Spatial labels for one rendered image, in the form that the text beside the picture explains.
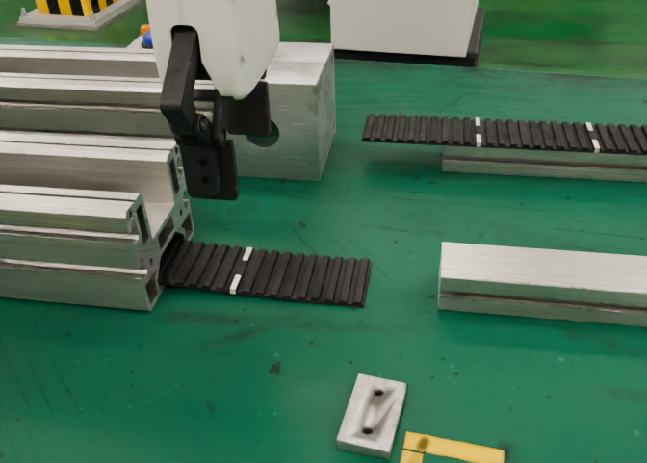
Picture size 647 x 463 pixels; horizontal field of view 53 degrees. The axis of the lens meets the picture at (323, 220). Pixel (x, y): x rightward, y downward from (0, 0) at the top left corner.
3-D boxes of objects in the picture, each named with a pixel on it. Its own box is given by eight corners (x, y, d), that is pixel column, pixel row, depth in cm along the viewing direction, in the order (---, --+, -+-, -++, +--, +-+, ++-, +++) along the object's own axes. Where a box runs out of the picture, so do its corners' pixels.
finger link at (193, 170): (212, 119, 34) (226, 224, 38) (228, 94, 37) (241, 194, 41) (153, 116, 35) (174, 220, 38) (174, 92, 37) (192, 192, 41)
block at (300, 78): (339, 121, 70) (337, 34, 65) (320, 181, 60) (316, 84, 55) (257, 117, 72) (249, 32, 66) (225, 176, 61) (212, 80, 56)
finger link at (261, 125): (261, 46, 43) (270, 138, 47) (272, 30, 46) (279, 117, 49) (215, 45, 43) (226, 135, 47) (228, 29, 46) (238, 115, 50)
